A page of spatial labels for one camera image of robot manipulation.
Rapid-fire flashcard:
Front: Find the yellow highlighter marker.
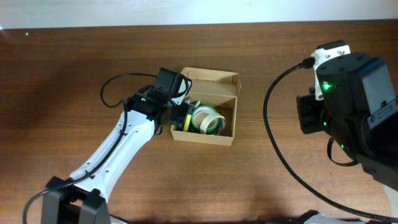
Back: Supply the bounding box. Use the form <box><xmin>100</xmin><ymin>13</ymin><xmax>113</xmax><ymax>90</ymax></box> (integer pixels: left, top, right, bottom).
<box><xmin>182</xmin><ymin>105</ymin><xmax>194</xmax><ymax>132</ymax></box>

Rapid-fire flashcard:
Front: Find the green tape roll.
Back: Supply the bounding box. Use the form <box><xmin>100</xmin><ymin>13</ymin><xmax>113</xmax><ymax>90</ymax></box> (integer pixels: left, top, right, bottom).
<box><xmin>190</xmin><ymin>105</ymin><xmax>217</xmax><ymax>134</ymax></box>

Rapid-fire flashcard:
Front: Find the beige masking tape roll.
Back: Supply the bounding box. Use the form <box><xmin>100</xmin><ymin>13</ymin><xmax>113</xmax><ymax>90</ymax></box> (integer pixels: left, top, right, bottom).
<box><xmin>200</xmin><ymin>113</ymin><xmax>226</xmax><ymax>136</ymax></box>

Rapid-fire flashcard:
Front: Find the brown cardboard box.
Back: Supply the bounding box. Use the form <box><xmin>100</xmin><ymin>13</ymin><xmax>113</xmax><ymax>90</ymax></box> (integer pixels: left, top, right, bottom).
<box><xmin>171</xmin><ymin>67</ymin><xmax>241</xmax><ymax>146</ymax></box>

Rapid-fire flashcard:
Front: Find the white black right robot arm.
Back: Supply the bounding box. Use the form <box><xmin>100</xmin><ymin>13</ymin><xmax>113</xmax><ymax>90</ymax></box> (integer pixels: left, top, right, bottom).
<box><xmin>297</xmin><ymin>40</ymin><xmax>397</xmax><ymax>216</ymax></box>

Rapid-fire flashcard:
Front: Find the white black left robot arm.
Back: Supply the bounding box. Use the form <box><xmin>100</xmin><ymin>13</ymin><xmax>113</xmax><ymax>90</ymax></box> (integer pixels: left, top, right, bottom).
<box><xmin>41</xmin><ymin>68</ymin><xmax>193</xmax><ymax>223</ymax></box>

